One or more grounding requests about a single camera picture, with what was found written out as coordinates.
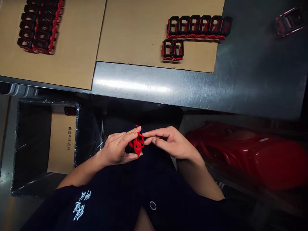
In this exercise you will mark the large brown cardboard sheet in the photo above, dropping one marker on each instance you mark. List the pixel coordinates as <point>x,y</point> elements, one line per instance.
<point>72,55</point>
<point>139,33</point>

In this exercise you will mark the person's body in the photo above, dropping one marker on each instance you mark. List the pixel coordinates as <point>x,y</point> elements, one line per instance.
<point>120,197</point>

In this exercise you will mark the box lined with plastic bag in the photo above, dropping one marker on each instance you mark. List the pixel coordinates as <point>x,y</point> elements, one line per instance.
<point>33,144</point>

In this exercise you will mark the person's right hand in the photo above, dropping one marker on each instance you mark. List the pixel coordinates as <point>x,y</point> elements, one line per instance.
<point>176,145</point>

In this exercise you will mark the red black plastic frame part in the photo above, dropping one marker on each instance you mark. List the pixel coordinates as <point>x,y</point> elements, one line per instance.
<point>138,144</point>
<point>288,22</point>
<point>70,111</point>

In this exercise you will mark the group of red black frames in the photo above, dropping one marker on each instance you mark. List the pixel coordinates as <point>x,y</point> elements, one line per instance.
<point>192,27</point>
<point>39,29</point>

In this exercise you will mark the stack of red plastic stools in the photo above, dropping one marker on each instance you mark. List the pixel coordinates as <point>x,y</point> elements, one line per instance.
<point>252,156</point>

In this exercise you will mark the brown cardboard divider with print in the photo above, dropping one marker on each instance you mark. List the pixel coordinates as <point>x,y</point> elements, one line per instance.
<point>62,146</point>

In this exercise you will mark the person's left hand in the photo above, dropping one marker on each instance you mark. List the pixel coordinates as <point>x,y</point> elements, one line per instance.
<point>114,149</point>

